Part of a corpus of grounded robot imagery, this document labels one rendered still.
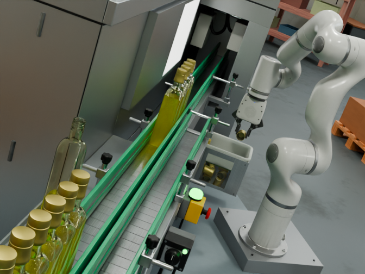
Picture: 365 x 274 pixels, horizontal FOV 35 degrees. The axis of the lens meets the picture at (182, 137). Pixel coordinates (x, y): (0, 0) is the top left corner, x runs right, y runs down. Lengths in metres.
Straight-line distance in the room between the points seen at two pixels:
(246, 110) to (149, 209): 0.83
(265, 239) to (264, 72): 0.63
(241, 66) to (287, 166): 1.16
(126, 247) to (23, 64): 0.52
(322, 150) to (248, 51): 1.11
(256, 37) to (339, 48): 1.18
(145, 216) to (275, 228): 0.67
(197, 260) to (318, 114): 0.64
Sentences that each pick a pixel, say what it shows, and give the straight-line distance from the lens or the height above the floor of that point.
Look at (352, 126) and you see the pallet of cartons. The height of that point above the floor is 0.22.
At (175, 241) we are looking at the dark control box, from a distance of 1.57.
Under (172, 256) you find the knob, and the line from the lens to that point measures 1.55.
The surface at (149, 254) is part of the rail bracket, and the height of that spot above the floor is 1.14.
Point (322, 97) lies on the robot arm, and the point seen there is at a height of 1.40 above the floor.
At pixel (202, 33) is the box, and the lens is 3.13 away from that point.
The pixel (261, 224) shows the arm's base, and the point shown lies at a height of 0.90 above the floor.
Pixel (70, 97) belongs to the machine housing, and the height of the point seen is 1.30.
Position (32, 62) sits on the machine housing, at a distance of 1.49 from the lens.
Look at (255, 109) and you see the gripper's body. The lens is 2.28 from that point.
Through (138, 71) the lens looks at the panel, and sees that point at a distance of 1.89.
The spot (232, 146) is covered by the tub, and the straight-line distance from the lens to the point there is 2.43.
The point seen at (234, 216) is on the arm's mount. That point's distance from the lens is 2.25.
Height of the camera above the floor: 1.80
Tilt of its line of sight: 20 degrees down
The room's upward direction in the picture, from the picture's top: 19 degrees clockwise
